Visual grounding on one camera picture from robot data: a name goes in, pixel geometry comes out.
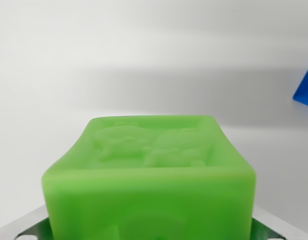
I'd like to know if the green cube with embossed figures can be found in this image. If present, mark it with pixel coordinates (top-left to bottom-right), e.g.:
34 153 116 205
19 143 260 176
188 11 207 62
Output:
41 114 257 240

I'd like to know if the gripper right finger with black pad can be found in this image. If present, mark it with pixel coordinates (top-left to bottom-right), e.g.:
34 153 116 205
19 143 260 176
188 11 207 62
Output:
250 206 308 240

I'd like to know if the blue cube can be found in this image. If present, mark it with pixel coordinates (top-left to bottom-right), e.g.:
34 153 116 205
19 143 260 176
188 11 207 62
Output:
292 58 308 109

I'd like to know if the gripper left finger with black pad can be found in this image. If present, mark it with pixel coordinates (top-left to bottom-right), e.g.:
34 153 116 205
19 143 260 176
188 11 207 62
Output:
0 204 52 240

